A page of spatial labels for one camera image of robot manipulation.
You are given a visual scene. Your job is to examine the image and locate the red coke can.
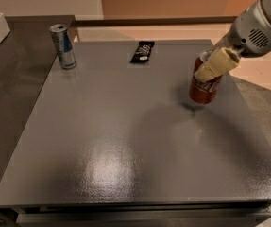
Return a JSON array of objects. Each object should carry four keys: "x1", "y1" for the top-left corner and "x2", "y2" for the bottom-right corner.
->
[{"x1": 189, "y1": 50, "x2": 221, "y2": 104}]

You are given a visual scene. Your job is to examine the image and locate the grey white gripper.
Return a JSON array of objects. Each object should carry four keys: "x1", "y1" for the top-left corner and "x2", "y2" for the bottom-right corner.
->
[{"x1": 194, "y1": 0, "x2": 271, "y2": 83}]

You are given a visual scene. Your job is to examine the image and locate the blue silver energy drink can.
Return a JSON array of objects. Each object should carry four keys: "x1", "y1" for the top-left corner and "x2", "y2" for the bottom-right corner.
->
[{"x1": 49, "y1": 24, "x2": 76, "y2": 69}]

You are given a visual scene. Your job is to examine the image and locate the black rxbar chocolate bar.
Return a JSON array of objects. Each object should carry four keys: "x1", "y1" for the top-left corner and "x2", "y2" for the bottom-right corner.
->
[{"x1": 130, "y1": 41, "x2": 155, "y2": 63}]

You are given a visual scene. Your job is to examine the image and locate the grey table drawer front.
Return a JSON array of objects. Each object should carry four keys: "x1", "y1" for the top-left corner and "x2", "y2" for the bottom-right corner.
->
[{"x1": 16, "y1": 208, "x2": 271, "y2": 227}]

